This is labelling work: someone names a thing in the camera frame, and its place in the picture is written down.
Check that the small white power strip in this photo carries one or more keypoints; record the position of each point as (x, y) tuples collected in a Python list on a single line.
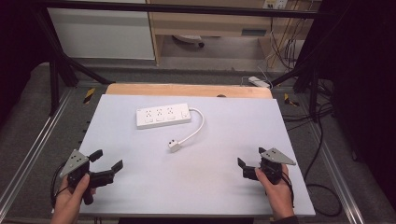
[(259, 81)]

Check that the person's left hand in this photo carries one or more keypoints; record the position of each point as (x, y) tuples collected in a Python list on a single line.
[(67, 203)]

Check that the black metal stand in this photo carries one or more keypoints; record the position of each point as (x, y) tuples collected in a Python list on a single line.
[(57, 71), (306, 77)]

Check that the white wall socket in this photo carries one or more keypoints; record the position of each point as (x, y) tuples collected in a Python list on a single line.
[(275, 3)]

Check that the wooden desk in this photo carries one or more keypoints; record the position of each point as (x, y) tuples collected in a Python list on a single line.
[(211, 25)]

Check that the person's right hand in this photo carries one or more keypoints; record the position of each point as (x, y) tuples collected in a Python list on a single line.
[(280, 197)]

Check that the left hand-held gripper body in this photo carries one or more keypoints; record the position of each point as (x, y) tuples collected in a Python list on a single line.
[(76, 163)]

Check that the white plug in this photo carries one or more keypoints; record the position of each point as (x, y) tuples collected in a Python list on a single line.
[(174, 146)]

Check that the black curtain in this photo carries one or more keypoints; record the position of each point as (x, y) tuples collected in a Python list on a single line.
[(18, 46), (358, 77)]

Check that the aluminium rail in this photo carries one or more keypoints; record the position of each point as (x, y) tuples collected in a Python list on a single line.
[(34, 149), (336, 180)]

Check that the yellow black tape strip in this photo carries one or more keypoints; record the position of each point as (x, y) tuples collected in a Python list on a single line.
[(290, 100), (89, 95)]

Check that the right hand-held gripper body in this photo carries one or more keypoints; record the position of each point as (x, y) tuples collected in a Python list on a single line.
[(274, 169)]

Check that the wooden board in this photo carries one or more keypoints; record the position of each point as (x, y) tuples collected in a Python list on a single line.
[(186, 90)]

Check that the white cabinet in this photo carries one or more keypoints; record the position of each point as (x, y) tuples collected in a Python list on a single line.
[(102, 32)]

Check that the black metal frame bar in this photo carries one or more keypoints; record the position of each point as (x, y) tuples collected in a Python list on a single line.
[(186, 8)]

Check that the office chair base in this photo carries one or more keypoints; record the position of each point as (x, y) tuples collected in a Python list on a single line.
[(190, 39)]

